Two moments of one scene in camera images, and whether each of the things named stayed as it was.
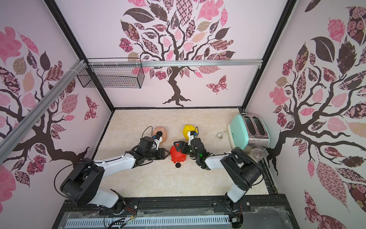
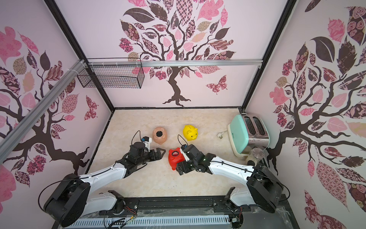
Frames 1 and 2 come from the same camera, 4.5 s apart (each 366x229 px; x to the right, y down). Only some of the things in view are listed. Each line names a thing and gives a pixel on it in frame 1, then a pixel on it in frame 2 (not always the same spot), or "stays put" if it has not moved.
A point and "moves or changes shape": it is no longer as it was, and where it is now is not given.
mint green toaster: [248, 131] stays put
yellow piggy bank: [187, 128] stays put
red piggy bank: [177, 156] moves or changes shape
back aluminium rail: [169, 63] stays put
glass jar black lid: [258, 154] stays put
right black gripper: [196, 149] -> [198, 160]
